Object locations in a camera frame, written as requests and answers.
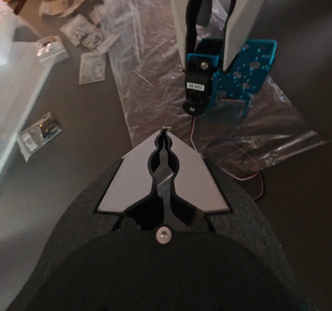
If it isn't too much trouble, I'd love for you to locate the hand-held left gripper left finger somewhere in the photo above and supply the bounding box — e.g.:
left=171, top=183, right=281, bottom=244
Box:
left=95, top=131, right=165, bottom=213

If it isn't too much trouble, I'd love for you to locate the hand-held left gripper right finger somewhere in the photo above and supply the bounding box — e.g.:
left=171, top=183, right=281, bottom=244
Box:
left=165, top=131, right=231, bottom=213

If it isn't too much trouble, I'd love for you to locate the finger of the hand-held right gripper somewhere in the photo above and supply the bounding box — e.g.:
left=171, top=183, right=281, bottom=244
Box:
left=167, top=0, right=201, bottom=75
left=221, top=0, right=280, bottom=72

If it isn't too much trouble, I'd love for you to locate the red white servo cable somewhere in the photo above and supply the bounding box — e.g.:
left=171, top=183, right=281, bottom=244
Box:
left=191, top=115, right=266, bottom=201

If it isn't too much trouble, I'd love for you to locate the black servo with blue bracket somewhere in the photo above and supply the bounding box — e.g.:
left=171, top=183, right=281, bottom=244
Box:
left=182, top=38, right=277, bottom=118

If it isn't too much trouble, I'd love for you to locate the large clear plastic bag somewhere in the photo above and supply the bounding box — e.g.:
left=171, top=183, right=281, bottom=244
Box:
left=100, top=0, right=326, bottom=184

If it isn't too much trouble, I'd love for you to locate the pile of small screw bags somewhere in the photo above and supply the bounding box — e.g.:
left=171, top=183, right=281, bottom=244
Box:
left=39, top=0, right=146, bottom=85

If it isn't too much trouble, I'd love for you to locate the small bag with blue parts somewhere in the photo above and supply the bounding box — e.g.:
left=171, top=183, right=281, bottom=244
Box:
left=17, top=111, right=63, bottom=162

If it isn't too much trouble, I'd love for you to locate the small bag with black parts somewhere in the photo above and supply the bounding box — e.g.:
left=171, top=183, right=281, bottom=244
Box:
left=36, top=35, right=70, bottom=62

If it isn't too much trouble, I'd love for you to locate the white foam sheet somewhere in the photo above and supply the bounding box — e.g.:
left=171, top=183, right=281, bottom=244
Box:
left=0, top=0, right=56, bottom=176

